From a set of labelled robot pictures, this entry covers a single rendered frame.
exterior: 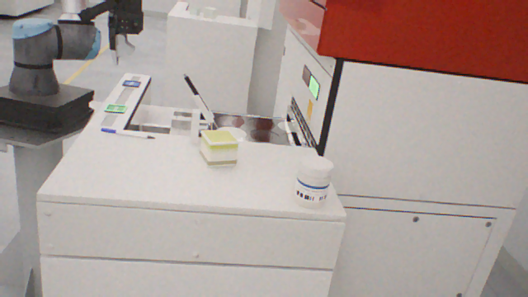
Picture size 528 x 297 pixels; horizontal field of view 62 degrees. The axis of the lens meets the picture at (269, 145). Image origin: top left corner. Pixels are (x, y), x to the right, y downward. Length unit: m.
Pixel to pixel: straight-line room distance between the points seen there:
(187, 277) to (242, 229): 0.17
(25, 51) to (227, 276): 0.99
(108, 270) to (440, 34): 0.99
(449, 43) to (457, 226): 0.60
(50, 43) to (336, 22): 0.93
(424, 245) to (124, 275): 0.95
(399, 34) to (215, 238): 0.69
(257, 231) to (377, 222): 0.58
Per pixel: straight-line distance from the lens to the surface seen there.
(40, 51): 1.61
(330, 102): 1.21
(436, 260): 1.61
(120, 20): 1.28
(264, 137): 1.43
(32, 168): 1.73
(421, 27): 1.24
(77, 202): 0.93
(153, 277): 1.01
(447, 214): 1.54
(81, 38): 1.64
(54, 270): 1.04
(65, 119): 1.58
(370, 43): 1.19
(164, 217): 0.92
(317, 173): 0.90
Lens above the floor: 1.44
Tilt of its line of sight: 23 degrees down
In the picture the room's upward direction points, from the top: 9 degrees clockwise
